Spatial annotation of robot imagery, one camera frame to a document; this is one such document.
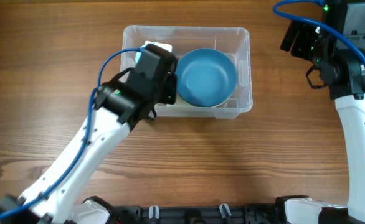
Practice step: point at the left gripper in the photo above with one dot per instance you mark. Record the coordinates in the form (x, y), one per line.
(171, 93)

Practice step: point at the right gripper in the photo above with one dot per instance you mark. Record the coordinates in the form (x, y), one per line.
(303, 31)

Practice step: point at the light blue plastic bowl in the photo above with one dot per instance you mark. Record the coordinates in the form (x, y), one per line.
(138, 56)

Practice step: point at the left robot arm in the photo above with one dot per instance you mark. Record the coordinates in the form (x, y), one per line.
(115, 107)

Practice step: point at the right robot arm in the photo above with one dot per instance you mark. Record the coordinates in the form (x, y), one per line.
(336, 48)

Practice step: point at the clear plastic storage container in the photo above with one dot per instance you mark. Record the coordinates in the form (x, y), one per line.
(232, 41)

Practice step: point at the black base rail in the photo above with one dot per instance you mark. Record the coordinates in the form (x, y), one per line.
(246, 214)

